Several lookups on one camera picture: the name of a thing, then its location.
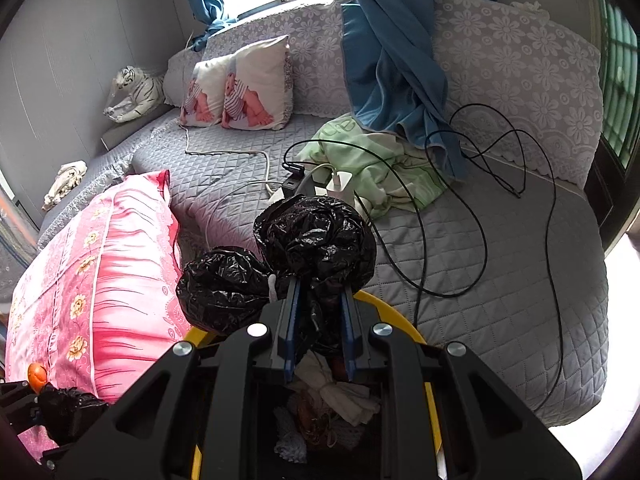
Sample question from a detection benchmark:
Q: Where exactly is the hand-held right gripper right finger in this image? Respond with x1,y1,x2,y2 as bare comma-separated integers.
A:
341,286,583,480

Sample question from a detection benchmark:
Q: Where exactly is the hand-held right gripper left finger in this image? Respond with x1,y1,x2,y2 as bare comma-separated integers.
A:
59,279,302,480

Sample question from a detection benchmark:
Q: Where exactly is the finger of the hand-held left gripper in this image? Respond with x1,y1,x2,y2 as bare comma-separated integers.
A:
40,441,75,470
0,381,42,431

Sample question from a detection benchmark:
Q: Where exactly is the black plastic bag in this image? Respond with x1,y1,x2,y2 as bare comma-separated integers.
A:
176,194,378,347
37,384,110,447

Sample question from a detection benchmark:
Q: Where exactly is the black bin with yellow rim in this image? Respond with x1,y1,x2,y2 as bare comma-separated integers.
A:
182,287,448,480

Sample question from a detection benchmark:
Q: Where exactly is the white tissue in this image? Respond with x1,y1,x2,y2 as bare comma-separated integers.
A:
299,354,384,427

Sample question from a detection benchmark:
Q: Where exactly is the white lace cloth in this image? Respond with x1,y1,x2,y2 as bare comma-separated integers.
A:
272,407,308,462

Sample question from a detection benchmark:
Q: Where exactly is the white power strip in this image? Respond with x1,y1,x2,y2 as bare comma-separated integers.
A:
269,180,362,207

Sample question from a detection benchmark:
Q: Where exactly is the pink floral blanket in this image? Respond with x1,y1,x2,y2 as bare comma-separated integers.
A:
4,170,188,463

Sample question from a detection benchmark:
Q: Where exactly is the black charger plug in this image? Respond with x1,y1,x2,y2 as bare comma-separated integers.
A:
281,161,314,197

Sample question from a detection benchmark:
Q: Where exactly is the white charger plug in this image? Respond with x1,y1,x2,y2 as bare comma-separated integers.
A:
330,171,354,197

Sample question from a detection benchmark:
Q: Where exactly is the light green cloth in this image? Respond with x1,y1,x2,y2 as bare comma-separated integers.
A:
296,115,452,219

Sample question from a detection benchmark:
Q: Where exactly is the grey quilted sofa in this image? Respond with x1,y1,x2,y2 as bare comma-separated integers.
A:
35,0,612,433

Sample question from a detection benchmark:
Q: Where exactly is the cream crumpled cloth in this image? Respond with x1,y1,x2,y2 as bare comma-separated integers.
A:
42,160,89,212

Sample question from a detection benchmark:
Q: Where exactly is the baby print pillow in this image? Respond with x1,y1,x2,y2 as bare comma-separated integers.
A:
221,35,294,131
178,55,236,128

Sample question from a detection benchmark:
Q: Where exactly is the blue curtain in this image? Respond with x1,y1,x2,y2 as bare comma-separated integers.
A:
179,0,242,54
329,0,501,182

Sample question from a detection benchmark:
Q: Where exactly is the white tiger plush toy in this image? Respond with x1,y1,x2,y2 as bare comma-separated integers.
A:
103,66,166,124

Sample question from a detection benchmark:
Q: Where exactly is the green glass door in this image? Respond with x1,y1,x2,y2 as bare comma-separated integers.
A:
597,0,640,173

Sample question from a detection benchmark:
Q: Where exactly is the black cable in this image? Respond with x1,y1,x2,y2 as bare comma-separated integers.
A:
281,139,490,333
424,103,565,403

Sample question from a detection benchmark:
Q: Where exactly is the white cable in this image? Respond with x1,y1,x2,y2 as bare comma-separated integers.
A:
183,126,275,197

